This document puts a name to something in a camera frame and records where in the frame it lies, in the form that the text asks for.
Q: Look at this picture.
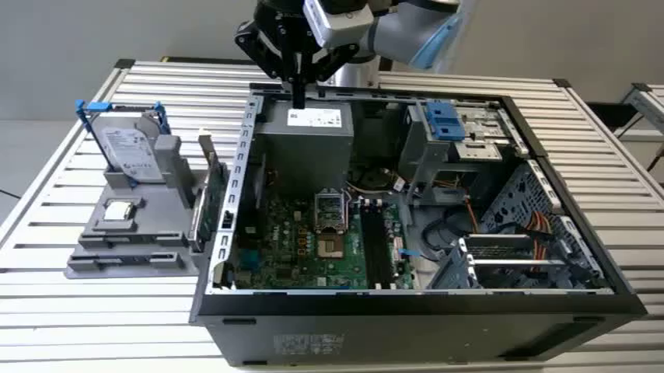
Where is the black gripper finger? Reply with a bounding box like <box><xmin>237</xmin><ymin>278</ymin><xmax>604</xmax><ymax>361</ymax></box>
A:
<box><xmin>233</xmin><ymin>22</ymin><xmax>300</xmax><ymax>110</ymax></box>
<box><xmin>298</xmin><ymin>43</ymin><xmax>360</xmax><ymax>110</ymax></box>

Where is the grey power supply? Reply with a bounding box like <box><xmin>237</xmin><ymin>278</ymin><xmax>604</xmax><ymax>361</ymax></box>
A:
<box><xmin>253</xmin><ymin>99</ymin><xmax>357</xmax><ymax>195</ymax></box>

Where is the blue plastic drive latch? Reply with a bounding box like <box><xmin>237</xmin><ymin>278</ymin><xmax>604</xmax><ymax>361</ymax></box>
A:
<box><xmin>424</xmin><ymin>101</ymin><xmax>463</xmax><ymax>141</ymax></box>

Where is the black round fan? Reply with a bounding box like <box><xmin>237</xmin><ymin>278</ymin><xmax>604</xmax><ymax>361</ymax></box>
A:
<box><xmin>357</xmin><ymin>166</ymin><xmax>397</xmax><ymax>191</ymax></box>

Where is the hard disk in blue carrier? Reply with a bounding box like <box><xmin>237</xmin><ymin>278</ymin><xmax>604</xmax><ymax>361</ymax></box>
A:
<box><xmin>74</xmin><ymin>99</ymin><xmax>174</xmax><ymax>184</ymax></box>

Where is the metal socket cover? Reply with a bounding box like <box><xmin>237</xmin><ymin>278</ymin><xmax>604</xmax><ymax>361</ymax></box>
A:
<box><xmin>314</xmin><ymin>187</ymin><xmax>348</xmax><ymax>231</ymax></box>

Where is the green graphics card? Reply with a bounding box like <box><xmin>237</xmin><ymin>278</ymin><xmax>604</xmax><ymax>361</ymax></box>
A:
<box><xmin>188</xmin><ymin>134</ymin><xmax>230</xmax><ymax>253</ymax></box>

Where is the grey parts rack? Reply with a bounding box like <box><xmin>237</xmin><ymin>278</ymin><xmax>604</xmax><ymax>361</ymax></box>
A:
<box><xmin>63</xmin><ymin>134</ymin><xmax>214</xmax><ymax>280</ymax></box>

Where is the CPU socket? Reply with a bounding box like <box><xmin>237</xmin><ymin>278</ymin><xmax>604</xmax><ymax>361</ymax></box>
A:
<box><xmin>317</xmin><ymin>232</ymin><xmax>348</xmax><ymax>260</ymax></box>

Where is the silver CPU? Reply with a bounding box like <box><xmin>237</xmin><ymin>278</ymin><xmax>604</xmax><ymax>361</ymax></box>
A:
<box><xmin>102</xmin><ymin>200</ymin><xmax>138</xmax><ymax>221</ymax></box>

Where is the green motherboard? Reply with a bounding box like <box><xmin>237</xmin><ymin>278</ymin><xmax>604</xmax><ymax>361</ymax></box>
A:
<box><xmin>233</xmin><ymin>196</ymin><xmax>420</xmax><ymax>291</ymax></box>

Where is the metal disk bay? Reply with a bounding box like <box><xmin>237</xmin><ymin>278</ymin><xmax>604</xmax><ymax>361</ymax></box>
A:
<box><xmin>429</xmin><ymin>232</ymin><xmax>572</xmax><ymax>291</ymax></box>

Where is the slatted metal side table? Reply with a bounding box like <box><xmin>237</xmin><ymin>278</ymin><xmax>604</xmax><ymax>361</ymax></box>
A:
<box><xmin>615</xmin><ymin>82</ymin><xmax>664</xmax><ymax>143</ymax></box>

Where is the black PC case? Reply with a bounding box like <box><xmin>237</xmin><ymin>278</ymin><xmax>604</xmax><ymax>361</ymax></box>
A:
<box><xmin>188</xmin><ymin>82</ymin><xmax>648</xmax><ymax>368</ymax></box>

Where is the silver camera with black bracket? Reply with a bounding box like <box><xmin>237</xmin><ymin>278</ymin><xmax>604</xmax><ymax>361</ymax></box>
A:
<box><xmin>302</xmin><ymin>0</ymin><xmax>376</xmax><ymax>48</ymax></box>

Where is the white wire bundle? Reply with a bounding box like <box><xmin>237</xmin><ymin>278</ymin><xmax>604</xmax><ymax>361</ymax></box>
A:
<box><xmin>347</xmin><ymin>182</ymin><xmax>399</xmax><ymax>204</ymax></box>

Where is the single orange wire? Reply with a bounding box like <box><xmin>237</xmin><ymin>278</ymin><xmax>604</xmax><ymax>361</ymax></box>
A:
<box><xmin>464</xmin><ymin>196</ymin><xmax>481</xmax><ymax>234</ymax></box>

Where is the black looped data wire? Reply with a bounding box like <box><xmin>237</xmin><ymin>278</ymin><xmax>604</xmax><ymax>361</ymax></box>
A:
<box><xmin>421</xmin><ymin>215</ymin><xmax>468</xmax><ymax>261</ymax></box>

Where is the red orange wire bundle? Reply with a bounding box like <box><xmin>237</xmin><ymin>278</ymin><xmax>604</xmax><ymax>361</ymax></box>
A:
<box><xmin>527</xmin><ymin>211</ymin><xmax>555</xmax><ymax>261</ymax></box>

